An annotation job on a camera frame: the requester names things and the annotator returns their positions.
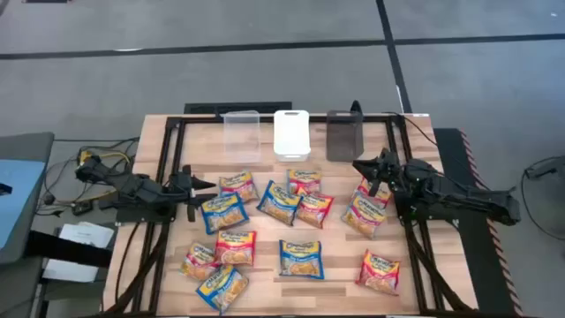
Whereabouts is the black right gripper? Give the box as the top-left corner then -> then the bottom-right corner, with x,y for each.
351,148 -> 401,198

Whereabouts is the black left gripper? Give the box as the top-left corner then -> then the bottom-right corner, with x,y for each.
169,164 -> 220,223

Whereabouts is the blue Maruchan soy sauce pack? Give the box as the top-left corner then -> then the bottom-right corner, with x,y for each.
195,263 -> 250,315
255,179 -> 304,227
200,192 -> 251,235
277,238 -> 326,281

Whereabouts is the red Maruchan beef pack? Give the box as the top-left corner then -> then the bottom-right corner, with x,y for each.
214,229 -> 258,268
294,187 -> 335,230
355,176 -> 393,208
355,248 -> 402,297

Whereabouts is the light-blue-edged Maruchan beef pack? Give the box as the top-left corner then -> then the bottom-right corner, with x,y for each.
285,169 -> 322,198
218,170 -> 260,205
340,193 -> 388,239
178,241 -> 221,283

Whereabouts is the dark grey plastic bin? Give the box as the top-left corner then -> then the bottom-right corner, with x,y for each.
325,110 -> 365,163

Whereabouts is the clear plastic bin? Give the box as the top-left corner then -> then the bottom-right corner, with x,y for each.
222,110 -> 262,164

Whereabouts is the white plastic bin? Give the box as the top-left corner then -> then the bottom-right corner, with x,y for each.
272,109 -> 312,163

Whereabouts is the white paper sheet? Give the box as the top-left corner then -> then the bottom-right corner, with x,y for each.
41,258 -> 101,284
58,222 -> 115,249

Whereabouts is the black hazard-striped floor platform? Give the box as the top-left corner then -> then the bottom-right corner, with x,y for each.
433,127 -> 524,317

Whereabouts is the black beam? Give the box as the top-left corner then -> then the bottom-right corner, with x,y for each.
25,230 -> 114,269

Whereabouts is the blue board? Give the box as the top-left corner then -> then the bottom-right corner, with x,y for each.
0,159 -> 48,249

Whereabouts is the grey side table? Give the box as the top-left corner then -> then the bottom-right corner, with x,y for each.
0,131 -> 56,266

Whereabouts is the thin black table cable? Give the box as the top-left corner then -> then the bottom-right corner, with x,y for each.
381,110 -> 442,149

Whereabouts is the black metal table frame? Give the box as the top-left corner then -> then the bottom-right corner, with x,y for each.
130,113 -> 445,317

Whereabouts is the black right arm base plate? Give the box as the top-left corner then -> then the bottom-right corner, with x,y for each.
394,187 -> 460,223

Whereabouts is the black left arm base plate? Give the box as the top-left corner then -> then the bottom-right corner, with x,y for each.
115,189 -> 180,224

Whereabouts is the black braided cable bundle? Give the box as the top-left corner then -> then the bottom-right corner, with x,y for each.
403,220 -> 476,315
103,220 -> 171,317

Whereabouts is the thin black floor cable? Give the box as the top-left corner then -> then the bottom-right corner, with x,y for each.
519,156 -> 565,242

